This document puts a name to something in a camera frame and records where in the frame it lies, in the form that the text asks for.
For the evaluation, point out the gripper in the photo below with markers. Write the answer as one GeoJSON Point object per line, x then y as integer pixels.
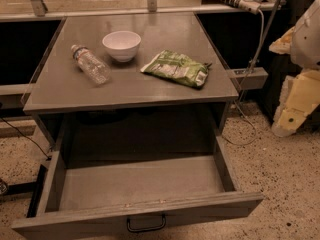
{"type": "Point", "coordinates": [307, 40]}

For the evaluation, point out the grey top drawer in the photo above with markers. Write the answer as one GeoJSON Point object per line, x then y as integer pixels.
{"type": "Point", "coordinates": [101, 175]}

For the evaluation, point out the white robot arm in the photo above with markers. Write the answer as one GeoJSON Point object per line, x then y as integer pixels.
{"type": "Point", "coordinates": [302, 42]}

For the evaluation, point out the grey drawer cabinet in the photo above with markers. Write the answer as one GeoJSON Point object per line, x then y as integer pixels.
{"type": "Point", "coordinates": [62, 88]}

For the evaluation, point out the metal support pole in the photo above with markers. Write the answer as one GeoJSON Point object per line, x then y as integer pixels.
{"type": "Point", "coordinates": [253, 62]}

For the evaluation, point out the green chip bag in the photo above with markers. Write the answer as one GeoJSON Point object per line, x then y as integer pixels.
{"type": "Point", "coordinates": [178, 68]}

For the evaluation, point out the white ceramic bowl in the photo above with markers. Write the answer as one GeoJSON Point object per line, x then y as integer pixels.
{"type": "Point", "coordinates": [122, 46]}

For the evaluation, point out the clear plastic water bottle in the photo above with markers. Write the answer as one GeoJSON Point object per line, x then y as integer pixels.
{"type": "Point", "coordinates": [92, 66]}

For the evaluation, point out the grey side bracket box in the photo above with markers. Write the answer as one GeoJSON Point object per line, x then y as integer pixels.
{"type": "Point", "coordinates": [243, 81]}

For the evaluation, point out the black drawer handle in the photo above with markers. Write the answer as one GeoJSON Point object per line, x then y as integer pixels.
{"type": "Point", "coordinates": [147, 223]}

